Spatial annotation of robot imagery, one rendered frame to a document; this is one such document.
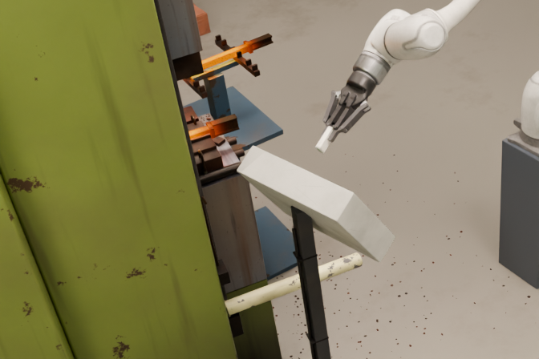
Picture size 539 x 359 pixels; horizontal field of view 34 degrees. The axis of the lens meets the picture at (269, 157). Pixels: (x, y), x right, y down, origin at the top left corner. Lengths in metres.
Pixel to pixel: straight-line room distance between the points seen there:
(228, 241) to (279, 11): 2.95
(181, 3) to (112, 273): 0.72
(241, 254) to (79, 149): 0.89
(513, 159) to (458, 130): 1.11
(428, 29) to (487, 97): 2.33
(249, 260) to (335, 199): 0.83
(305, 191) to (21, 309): 0.74
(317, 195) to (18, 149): 0.70
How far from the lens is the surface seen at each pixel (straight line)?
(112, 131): 2.09
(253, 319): 3.02
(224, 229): 2.72
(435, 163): 4.09
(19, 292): 2.18
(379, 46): 2.37
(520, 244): 3.43
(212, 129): 2.67
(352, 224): 2.09
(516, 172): 3.24
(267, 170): 2.18
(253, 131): 3.23
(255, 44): 3.23
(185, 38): 2.33
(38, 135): 2.06
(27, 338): 2.29
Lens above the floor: 2.49
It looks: 36 degrees down
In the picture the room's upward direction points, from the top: 10 degrees counter-clockwise
